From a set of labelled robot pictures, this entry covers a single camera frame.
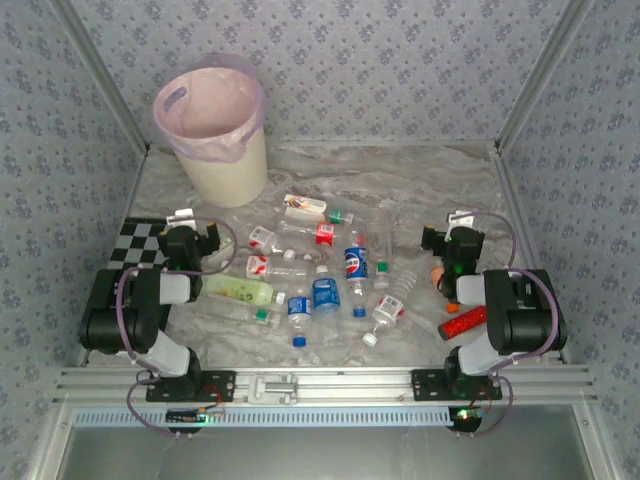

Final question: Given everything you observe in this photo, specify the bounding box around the ribbed clear plastic bottle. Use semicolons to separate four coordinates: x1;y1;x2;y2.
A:
391;268;420;304

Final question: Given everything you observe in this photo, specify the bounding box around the clear bottle red white label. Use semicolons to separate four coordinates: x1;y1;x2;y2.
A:
244;253;321;281
361;293;407;349
248;224;299;261

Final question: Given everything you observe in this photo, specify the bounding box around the green tea bottle white cap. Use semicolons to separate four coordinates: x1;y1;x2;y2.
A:
199;273;288;307

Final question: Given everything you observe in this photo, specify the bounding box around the plain clear plastic bottle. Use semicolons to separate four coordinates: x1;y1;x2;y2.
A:
366;209;395;259

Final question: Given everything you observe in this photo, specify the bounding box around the clear bottle green white label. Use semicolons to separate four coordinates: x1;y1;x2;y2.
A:
372;258;392;292

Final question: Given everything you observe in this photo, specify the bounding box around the blue cola bottle blue cap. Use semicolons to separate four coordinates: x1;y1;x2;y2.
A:
342;229;372;320

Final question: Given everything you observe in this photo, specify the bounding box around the clear bottle green square label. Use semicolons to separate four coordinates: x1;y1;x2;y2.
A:
199;303;284;330

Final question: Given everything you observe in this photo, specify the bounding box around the white bottle orange print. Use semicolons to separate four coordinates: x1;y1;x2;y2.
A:
282;193;328;222

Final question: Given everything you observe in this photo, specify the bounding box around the cream plastic waste bin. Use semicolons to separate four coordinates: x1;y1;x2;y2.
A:
172;69;270;210

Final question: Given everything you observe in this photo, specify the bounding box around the pink plastic bin liner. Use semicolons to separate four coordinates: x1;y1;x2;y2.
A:
152;53;270;165

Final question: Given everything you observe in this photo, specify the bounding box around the black grey checkerboard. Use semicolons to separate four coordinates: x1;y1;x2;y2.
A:
108;217;174;272

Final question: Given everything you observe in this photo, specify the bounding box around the red glitter cylinder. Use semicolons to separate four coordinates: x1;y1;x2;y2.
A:
437;304;489;343

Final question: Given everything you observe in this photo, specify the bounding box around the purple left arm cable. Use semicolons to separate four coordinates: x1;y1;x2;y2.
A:
115;216;238;437

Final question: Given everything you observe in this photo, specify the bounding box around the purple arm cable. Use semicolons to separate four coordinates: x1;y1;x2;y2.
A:
115;216;238;437
459;209;557;437

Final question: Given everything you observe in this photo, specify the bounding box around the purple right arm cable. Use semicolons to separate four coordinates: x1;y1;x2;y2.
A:
459;209;557;437

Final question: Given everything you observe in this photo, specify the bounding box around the aluminium side rail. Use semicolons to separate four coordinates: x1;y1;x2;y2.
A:
492;144;571;364

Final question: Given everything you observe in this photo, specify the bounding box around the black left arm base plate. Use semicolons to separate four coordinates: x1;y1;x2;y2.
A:
144;368;237;404

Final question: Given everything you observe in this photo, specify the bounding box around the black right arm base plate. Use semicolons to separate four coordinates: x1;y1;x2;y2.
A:
410;368;504;402

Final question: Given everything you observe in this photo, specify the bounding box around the grey metal rail bracket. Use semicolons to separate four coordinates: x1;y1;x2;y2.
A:
248;373;300;406

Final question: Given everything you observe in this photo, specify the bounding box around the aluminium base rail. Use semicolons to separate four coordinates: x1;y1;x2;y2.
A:
52;366;600;405

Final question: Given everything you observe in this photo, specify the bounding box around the aluminium frame post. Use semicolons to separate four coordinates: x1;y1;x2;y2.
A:
49;0;152;154
493;0;600;154

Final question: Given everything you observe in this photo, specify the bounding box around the grey slotted cable duct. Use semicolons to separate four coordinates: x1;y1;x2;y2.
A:
73;405;457;428

